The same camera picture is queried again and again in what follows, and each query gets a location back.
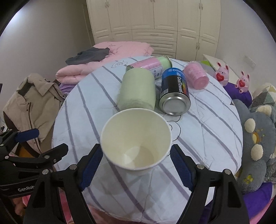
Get pink folded quilt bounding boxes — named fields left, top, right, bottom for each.
left=56, top=41, right=154, bottom=84

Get pink green towel canister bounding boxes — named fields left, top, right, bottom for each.
left=126, top=55, right=173, bottom=79

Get geometric patterned pillow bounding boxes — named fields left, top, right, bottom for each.
left=250, top=83, right=275, bottom=123

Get dark grey garment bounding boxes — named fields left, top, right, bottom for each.
left=66, top=47, right=110, bottom=65

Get grey paw plush pillow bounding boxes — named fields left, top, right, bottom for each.
left=233, top=99, right=275, bottom=194

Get beige jacket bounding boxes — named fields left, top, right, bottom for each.
left=3, top=73, right=66, bottom=157

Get green fuzzy cylinder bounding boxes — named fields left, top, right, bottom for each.
left=117, top=68, right=156, bottom=111

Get right pink pig plush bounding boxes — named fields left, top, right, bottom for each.
left=235, top=71, right=250, bottom=94

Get pink plastic cup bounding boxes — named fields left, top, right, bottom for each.
left=183, top=61, right=209, bottom=90

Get blue black metal can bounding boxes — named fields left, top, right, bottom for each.
left=159, top=67, right=191, bottom=116

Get white paper cup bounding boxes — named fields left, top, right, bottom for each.
left=100, top=108, right=172, bottom=176

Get cream wardrobe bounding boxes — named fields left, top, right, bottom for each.
left=87, top=0, right=221, bottom=61

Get purple blanket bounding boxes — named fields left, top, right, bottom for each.
left=224, top=83, right=252, bottom=108

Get pink pig plush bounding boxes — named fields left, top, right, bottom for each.
left=235, top=71, right=250, bottom=94
left=214, top=62, right=229, bottom=86

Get left pink pig plush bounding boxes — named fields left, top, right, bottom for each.
left=214, top=62, right=229, bottom=86

